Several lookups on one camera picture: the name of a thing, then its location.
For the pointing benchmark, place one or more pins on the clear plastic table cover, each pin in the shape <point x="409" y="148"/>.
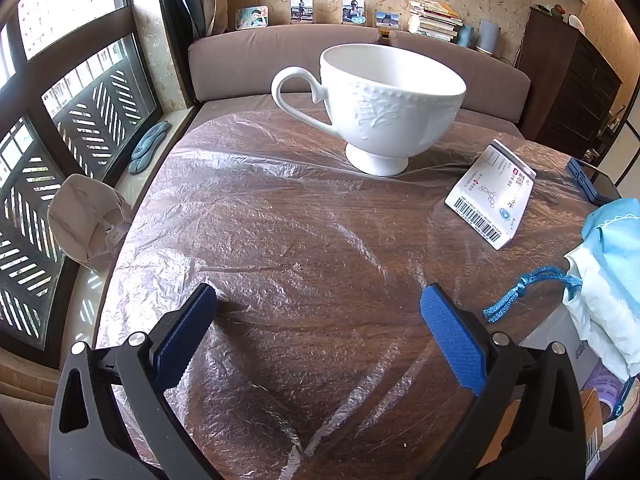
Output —
<point x="300" y="240"/>

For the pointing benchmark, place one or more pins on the brown sofa back cushion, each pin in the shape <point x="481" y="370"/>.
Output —
<point x="495" y="85"/>
<point x="240" y="60"/>

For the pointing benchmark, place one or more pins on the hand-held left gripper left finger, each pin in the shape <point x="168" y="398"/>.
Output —
<point x="182" y="340"/>

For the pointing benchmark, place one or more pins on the curved photo frame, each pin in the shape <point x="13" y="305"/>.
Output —
<point x="252" y="17"/>

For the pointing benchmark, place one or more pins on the white medicine box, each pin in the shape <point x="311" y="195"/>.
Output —
<point x="492" y="195"/>

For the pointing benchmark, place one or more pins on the purple plastic item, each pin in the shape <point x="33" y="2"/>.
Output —
<point x="600" y="385"/>

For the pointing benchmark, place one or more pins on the stack of books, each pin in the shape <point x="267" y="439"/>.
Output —
<point x="432" y="22"/>

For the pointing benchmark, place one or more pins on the brown cardboard box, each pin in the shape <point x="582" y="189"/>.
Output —
<point x="592" y="410"/>

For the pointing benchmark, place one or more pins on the white plate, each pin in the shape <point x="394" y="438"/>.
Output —
<point x="575" y="20"/>

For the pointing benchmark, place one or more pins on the dark blue smartphone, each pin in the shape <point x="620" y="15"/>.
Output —
<point x="592" y="180"/>

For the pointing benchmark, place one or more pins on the dark wooden cabinet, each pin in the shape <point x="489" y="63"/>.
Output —
<point x="565" y="75"/>

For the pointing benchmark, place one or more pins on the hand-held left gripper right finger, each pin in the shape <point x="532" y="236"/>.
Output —
<point x="452" y="340"/>

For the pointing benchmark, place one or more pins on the dark blue curtain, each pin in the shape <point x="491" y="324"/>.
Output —
<point x="175" y="10"/>

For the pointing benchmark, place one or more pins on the small standing photo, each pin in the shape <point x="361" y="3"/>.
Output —
<point x="354" y="10"/>
<point x="302" y="10"/>

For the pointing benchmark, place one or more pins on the small landscape photo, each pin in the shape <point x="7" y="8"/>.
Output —
<point x="387" y="21"/>

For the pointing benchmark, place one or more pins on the brown seat cushion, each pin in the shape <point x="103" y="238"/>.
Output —
<point x="235" y="105"/>

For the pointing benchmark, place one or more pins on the white carton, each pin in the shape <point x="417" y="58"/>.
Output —
<point x="570" y="355"/>

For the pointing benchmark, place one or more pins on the blue grey cloth item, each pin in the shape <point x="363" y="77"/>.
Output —
<point x="147" y="147"/>

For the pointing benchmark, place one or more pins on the dark framed window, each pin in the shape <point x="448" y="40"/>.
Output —
<point x="142" y="50"/>

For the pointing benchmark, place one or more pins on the white embossed teacup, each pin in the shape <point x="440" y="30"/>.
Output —
<point x="390" y="105"/>

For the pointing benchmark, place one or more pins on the grey cylinder speaker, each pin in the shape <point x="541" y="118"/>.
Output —
<point x="487" y="37"/>

